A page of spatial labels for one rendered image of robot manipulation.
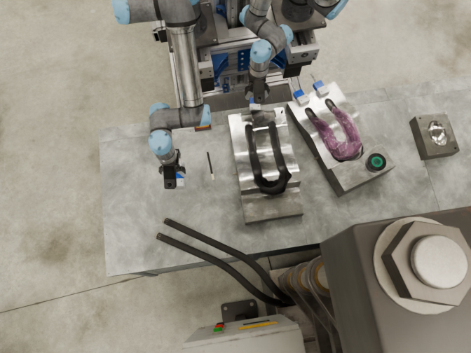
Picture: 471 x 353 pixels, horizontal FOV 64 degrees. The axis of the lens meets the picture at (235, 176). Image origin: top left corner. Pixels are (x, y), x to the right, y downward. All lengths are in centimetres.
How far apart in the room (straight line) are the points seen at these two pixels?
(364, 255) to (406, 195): 140
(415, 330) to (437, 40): 305
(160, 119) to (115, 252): 68
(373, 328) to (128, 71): 274
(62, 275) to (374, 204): 193
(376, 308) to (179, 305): 207
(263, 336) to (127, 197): 102
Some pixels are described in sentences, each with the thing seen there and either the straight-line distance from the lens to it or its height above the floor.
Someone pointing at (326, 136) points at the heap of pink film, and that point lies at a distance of 173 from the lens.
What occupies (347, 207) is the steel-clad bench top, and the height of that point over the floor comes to 80.
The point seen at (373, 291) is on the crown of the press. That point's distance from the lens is 49.
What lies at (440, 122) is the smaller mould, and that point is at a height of 87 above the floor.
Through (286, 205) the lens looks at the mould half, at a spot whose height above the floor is 86.
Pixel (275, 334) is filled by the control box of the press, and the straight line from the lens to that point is 101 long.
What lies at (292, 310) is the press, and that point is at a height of 78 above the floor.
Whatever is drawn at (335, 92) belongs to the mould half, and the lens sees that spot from 191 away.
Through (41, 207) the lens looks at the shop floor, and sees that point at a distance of 285.
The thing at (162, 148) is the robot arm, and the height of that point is 128.
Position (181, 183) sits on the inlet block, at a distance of 170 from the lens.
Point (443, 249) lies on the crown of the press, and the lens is 47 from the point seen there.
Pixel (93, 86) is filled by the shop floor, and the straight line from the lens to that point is 305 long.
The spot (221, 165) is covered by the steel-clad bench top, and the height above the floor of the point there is 80.
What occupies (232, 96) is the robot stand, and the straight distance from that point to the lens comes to 258.
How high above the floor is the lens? 247
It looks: 73 degrees down
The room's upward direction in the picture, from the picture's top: 1 degrees counter-clockwise
